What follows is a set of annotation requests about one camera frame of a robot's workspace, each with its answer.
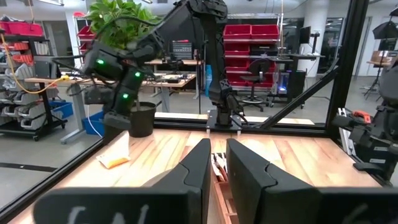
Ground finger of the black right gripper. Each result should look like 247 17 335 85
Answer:
103 126 125 147

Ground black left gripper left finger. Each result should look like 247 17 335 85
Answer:
33 138 212 224

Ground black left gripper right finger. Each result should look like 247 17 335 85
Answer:
226 138 398 224

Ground orange white tea packet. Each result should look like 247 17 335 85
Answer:
95 129 132 170
211 152 222 183
219 152 228 175

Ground wooden tea organizer box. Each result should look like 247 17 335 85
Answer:
211 152 240 224

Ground blue storage bin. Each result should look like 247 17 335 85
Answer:
49 100 75 120
81 110 106 137

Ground black plant pot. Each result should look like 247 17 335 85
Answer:
128 101 157 139

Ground shelf cart with grey bins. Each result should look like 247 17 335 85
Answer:
0 30 68 141

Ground red bin shelf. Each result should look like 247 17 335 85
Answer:
73 11 94 54

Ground green leafy plant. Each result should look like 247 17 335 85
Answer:
84 0 163 52

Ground black computer tower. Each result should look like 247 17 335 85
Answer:
275 70 307 104

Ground red storage bins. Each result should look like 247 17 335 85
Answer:
0 20 44 38

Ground black office chair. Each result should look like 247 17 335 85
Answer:
239 58 272 113

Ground red bin rack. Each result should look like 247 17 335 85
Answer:
222 24 280 88

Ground small black monitor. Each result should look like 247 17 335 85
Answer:
298 26 312 45

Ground cardboard box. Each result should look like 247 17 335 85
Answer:
369 49 393 65

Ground black photo light stand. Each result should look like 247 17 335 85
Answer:
363 6 398 102

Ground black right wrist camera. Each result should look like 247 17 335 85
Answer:
83 85 113 106

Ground yellow cable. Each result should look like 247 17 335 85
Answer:
0 30 70 95

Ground silver aluminium bracket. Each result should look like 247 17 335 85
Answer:
337 107 357 156

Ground black camera stand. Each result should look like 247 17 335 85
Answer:
331 60 398 187

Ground orange clamp handle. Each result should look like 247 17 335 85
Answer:
352 110 373 124

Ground black aluminium table frame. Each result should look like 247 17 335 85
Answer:
0 0 389 224

